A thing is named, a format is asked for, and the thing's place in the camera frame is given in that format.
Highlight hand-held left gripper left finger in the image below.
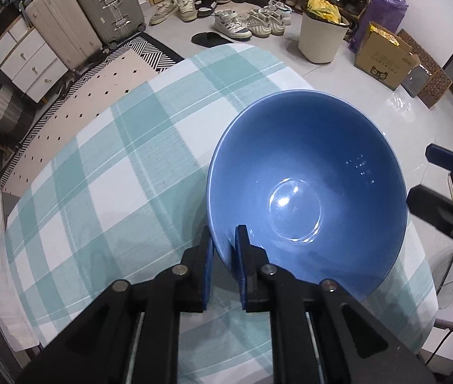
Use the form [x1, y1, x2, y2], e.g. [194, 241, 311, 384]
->
[16, 226, 216, 384]

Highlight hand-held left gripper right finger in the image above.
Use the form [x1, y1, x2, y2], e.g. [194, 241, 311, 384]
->
[230, 225, 437, 384]

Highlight blue bowl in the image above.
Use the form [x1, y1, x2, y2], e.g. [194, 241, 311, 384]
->
[206, 90, 409, 302]

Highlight brown patterned boards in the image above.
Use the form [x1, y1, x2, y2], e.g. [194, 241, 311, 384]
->
[396, 28, 453, 108]

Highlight cardboard box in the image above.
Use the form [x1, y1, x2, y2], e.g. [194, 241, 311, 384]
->
[354, 22, 421, 91]

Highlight teal checked tablecloth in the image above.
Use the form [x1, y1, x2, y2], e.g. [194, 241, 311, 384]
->
[4, 44, 439, 384]

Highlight purple bag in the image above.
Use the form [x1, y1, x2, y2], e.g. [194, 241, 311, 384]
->
[348, 0, 409, 54]

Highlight white trash bin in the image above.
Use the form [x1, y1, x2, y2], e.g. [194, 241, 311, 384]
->
[298, 6, 351, 64]

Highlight black slide sandal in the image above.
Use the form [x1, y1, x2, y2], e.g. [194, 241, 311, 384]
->
[191, 31, 235, 46]

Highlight group of assorted sneakers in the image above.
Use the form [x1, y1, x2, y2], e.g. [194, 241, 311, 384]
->
[148, 0, 293, 41]

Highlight white grey laundry basket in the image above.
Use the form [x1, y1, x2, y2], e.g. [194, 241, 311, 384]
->
[0, 84, 37, 134]

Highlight white drawer cabinet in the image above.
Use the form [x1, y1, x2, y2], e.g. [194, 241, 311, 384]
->
[0, 28, 71, 105]

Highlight silver suitcase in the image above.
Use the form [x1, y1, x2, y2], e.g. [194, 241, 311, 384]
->
[68, 0, 147, 51]

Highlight beige suitcase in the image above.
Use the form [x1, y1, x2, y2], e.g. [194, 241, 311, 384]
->
[24, 0, 103, 70]

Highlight black cable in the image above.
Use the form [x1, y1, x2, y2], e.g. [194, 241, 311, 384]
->
[426, 320, 453, 369]

